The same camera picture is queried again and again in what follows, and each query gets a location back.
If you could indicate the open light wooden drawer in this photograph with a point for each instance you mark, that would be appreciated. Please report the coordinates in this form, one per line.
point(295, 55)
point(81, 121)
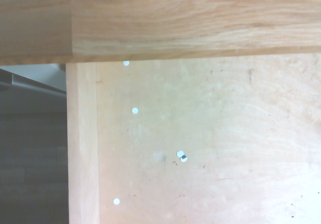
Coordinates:
point(200, 138)

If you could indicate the grey cabinet drawer front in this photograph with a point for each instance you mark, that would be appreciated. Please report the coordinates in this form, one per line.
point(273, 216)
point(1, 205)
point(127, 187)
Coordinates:
point(30, 86)

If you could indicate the white round sticker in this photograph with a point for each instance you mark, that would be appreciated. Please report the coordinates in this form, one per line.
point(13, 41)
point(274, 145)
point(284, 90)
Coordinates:
point(179, 153)
point(183, 159)
point(116, 201)
point(135, 110)
point(126, 63)

